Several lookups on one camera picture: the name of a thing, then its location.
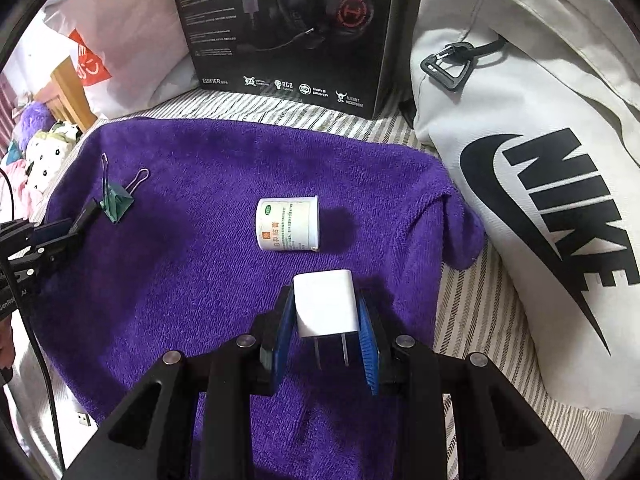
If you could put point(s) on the black headphone box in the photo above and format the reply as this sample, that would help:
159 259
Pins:
225 35

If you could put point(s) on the grey bag with black logo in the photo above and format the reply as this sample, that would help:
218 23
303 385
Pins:
525 85

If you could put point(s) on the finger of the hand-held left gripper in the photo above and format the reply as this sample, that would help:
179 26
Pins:
50 231
75 230

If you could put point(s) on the green binder clip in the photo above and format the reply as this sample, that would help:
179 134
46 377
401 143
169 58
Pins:
116 205

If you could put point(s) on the purple towel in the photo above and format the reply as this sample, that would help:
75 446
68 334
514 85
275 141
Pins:
200 270

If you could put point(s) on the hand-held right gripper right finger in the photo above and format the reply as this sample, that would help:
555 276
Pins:
367 340

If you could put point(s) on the white plastic shopping bag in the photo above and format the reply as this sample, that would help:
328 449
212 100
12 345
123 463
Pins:
140 25

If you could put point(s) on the silver usb plug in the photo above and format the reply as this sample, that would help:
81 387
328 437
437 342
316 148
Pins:
85 419

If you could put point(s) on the purple plush toy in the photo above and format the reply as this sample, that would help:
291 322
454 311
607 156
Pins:
32 122

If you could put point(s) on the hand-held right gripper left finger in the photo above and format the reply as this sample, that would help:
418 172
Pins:
280 330

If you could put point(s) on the white labelled small jar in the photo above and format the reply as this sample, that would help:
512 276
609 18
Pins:
290 225

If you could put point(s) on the wooden headboard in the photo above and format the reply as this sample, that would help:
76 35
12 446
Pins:
70 95

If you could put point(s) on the black triangular bag buckle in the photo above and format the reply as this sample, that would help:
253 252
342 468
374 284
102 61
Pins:
467 67

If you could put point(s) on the white charger plug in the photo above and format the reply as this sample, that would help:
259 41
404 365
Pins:
325 305

